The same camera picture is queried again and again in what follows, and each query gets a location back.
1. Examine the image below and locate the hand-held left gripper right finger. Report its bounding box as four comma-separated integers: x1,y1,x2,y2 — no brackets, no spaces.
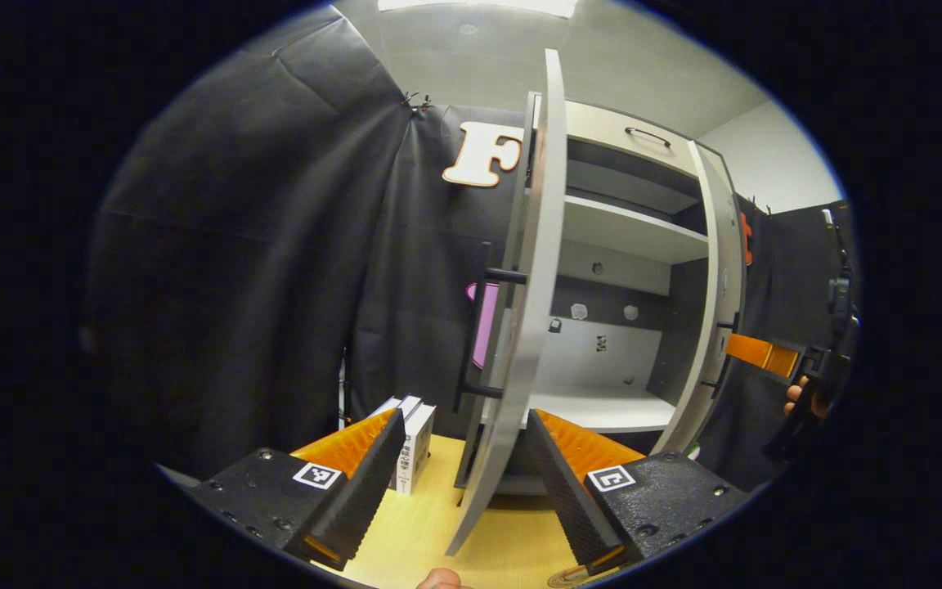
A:
525,407,750,575

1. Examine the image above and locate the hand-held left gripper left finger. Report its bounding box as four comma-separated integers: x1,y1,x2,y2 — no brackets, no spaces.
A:
191,407,407,572

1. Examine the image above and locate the white cabinet door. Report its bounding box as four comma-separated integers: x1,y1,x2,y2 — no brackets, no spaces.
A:
446,49,570,557
653,141,748,459

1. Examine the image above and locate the white and grey cabinet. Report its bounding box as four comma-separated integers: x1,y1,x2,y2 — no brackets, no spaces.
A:
520,92,738,497

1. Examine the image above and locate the black backdrop cloth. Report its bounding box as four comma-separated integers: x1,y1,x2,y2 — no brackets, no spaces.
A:
83,8,860,493

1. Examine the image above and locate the white drawer front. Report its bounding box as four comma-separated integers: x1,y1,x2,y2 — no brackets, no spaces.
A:
565,100,725,178

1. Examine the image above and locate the ceiling light panel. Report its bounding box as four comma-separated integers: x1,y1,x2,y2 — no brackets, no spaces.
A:
377,0,582,19

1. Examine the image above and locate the black door handle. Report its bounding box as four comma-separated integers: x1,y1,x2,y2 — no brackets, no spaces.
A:
452,241,530,415

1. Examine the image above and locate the dark drawer handle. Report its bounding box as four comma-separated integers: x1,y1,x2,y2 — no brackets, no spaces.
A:
624,126,674,151

